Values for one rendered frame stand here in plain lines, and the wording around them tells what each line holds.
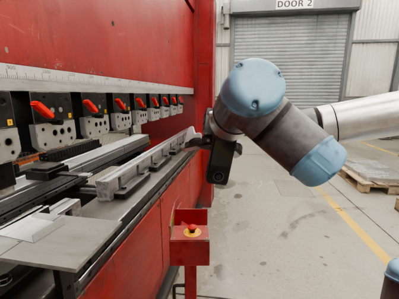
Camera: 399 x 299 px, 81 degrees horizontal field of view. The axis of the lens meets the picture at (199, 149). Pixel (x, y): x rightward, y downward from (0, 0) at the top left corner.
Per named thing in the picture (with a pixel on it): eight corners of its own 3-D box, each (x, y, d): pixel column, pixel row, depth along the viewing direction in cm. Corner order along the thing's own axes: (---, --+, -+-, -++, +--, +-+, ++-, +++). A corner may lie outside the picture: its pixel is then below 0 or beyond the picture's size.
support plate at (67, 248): (76, 273, 46) (75, 269, 45) (-32, 256, 50) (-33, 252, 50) (122, 224, 63) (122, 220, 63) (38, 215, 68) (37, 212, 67)
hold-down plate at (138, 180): (124, 200, 104) (124, 193, 103) (113, 199, 105) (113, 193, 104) (150, 177, 133) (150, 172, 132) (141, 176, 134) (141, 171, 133)
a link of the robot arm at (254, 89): (269, 127, 27) (214, 79, 28) (241, 148, 38) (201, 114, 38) (306, 83, 29) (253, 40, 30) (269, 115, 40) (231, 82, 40)
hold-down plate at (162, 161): (157, 171, 142) (157, 167, 142) (148, 171, 143) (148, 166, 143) (171, 158, 171) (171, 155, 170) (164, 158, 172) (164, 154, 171)
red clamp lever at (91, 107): (90, 98, 78) (104, 115, 86) (79, 98, 78) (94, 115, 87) (88, 102, 77) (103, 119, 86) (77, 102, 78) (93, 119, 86)
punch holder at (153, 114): (151, 121, 141) (149, 93, 137) (138, 121, 142) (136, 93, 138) (160, 118, 155) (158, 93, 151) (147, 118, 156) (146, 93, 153)
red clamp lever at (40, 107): (40, 99, 59) (65, 121, 67) (25, 99, 59) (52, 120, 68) (37, 105, 58) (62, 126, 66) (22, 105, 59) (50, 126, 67)
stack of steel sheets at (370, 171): (415, 183, 320) (417, 180, 319) (366, 181, 330) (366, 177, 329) (375, 163, 416) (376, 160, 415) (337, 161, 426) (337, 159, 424)
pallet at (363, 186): (427, 197, 312) (429, 187, 309) (361, 193, 325) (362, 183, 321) (376, 169, 428) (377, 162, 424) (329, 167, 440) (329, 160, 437)
